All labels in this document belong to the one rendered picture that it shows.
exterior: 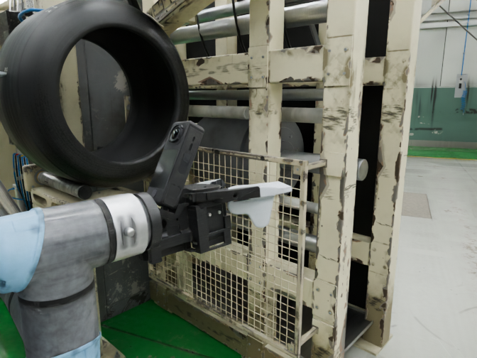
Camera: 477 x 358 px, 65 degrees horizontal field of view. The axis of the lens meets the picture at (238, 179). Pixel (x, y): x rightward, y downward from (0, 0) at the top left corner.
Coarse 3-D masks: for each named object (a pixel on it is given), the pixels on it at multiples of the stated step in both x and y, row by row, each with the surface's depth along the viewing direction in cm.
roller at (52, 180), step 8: (40, 176) 135; (48, 176) 131; (56, 176) 129; (48, 184) 130; (56, 184) 125; (64, 184) 122; (72, 184) 119; (80, 184) 117; (72, 192) 117; (80, 192) 115; (88, 192) 116
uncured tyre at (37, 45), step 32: (96, 0) 109; (32, 32) 100; (64, 32) 101; (96, 32) 135; (128, 32) 137; (160, 32) 123; (0, 64) 107; (32, 64) 98; (128, 64) 147; (160, 64) 143; (0, 96) 107; (32, 96) 99; (160, 96) 151; (32, 128) 102; (64, 128) 104; (128, 128) 151; (160, 128) 150; (32, 160) 119; (64, 160) 108; (96, 160) 113; (128, 160) 148
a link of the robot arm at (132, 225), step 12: (108, 204) 41; (120, 204) 41; (132, 204) 42; (120, 216) 40; (132, 216) 41; (144, 216) 42; (120, 228) 40; (132, 228) 41; (144, 228) 42; (120, 240) 40; (132, 240) 41; (144, 240) 42; (120, 252) 41; (132, 252) 42
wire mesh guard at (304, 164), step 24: (192, 168) 152; (240, 240) 140; (264, 240) 132; (288, 240) 124; (264, 264) 133; (288, 264) 125; (192, 288) 165; (288, 288) 127; (216, 312) 155; (240, 312) 146; (264, 336) 139
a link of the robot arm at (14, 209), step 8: (0, 184) 45; (0, 192) 44; (8, 192) 46; (0, 200) 44; (8, 200) 45; (0, 208) 44; (8, 208) 45; (16, 208) 46; (0, 216) 44; (0, 296) 47; (8, 296) 45; (8, 304) 45
